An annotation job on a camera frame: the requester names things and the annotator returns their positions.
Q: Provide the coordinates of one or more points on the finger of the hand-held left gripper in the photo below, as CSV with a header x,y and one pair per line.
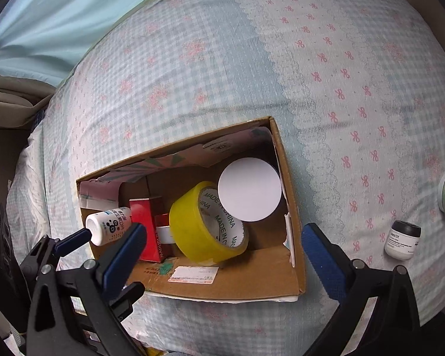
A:
x,y
129,298
74,239

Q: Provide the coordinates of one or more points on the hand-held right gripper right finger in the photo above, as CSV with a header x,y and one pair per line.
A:
x,y
320,259

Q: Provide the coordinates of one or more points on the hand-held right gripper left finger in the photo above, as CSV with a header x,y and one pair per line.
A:
x,y
122,256

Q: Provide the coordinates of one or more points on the white pill bottle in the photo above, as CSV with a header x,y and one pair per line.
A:
x,y
105,226

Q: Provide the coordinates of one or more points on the small red lid jar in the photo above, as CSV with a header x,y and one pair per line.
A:
x,y
164,233

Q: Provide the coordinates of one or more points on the red carton box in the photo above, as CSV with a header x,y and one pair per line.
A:
x,y
148,211

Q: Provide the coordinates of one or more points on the cardboard box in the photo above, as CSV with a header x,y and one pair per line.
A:
x,y
267,267

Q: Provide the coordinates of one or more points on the yellow tape roll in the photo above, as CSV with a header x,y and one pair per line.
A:
x,y
185,222

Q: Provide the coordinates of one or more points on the green lid white jar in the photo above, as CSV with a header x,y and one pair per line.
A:
x,y
250,189

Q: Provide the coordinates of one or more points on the black lid white jar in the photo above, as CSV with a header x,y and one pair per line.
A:
x,y
402,241

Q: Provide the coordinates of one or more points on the beige curtain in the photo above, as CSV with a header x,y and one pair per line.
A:
x,y
11,96

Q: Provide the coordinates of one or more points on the light blue hanging cloth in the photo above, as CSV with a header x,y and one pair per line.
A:
x,y
59,15

